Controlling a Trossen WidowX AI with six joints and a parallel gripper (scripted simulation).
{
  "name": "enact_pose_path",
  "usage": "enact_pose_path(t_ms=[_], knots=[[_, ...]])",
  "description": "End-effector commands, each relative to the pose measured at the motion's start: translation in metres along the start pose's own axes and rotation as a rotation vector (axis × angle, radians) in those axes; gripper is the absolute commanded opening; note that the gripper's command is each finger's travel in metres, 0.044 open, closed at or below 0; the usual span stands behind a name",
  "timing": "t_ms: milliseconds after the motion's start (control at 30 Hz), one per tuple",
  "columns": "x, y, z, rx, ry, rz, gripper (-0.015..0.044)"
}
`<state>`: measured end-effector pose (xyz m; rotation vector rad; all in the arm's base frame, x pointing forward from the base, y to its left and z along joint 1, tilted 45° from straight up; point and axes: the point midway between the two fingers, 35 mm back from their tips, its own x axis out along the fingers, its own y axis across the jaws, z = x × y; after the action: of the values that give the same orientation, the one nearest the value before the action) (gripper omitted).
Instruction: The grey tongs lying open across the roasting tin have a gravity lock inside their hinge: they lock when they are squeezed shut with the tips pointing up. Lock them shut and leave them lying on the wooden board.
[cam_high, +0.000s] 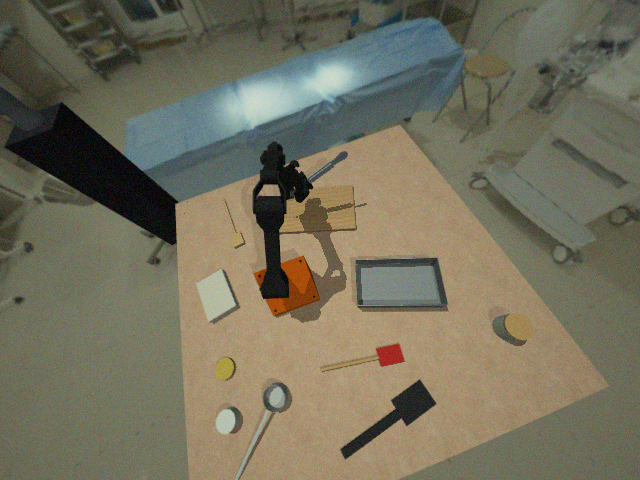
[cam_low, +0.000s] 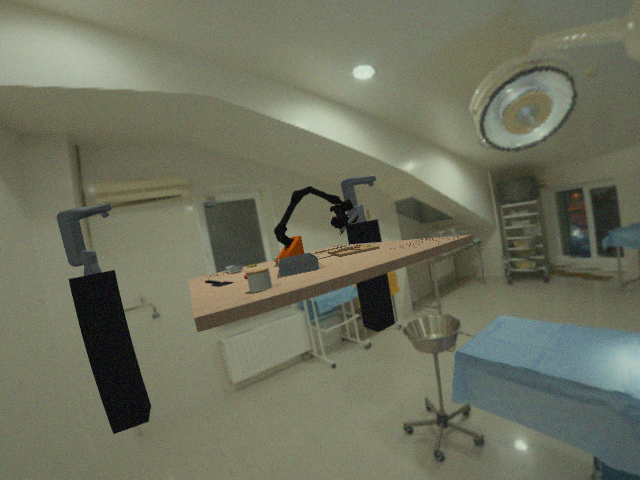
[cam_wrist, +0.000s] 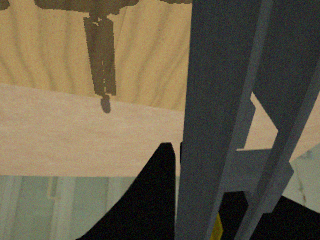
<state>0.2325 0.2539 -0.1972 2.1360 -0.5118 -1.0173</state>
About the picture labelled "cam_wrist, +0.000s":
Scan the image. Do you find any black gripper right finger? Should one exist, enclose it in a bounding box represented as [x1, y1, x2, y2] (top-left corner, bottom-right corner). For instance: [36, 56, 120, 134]
[219, 191, 320, 240]

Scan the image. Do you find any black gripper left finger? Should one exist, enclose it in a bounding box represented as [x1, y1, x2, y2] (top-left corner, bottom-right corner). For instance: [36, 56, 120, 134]
[76, 143, 175, 240]

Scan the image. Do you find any light brown wooden board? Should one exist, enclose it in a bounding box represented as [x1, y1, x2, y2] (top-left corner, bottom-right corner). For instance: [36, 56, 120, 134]
[0, 0, 193, 112]

